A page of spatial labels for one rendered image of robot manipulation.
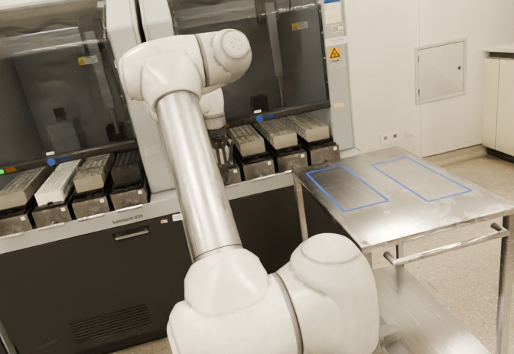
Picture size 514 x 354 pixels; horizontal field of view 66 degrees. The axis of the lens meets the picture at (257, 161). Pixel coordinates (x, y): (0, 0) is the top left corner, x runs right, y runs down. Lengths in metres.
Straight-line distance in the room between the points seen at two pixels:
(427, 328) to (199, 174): 1.08
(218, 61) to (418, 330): 1.15
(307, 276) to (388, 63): 2.63
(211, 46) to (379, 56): 2.32
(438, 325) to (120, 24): 1.61
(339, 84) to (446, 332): 1.06
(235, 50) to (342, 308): 0.59
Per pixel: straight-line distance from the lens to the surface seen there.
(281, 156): 1.72
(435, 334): 1.60
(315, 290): 0.73
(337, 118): 1.86
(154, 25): 1.67
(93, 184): 1.79
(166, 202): 1.72
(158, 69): 0.93
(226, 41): 0.95
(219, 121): 1.56
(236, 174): 1.69
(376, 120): 3.25
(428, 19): 3.38
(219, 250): 0.76
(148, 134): 1.72
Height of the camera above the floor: 1.38
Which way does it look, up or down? 20 degrees down
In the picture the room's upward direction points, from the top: 9 degrees counter-clockwise
